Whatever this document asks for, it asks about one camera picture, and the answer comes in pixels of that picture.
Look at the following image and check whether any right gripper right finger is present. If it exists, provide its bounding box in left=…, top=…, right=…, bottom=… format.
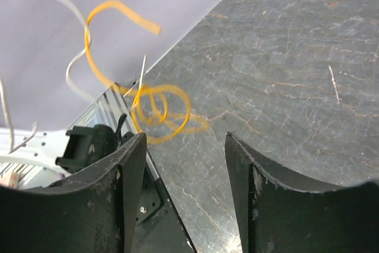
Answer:
left=224, top=132, right=378, bottom=253

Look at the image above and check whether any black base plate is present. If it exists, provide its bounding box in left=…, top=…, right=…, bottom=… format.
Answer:
left=131, top=156, right=197, bottom=253

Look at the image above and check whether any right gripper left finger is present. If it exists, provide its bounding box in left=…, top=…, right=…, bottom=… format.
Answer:
left=1, top=133, right=147, bottom=253

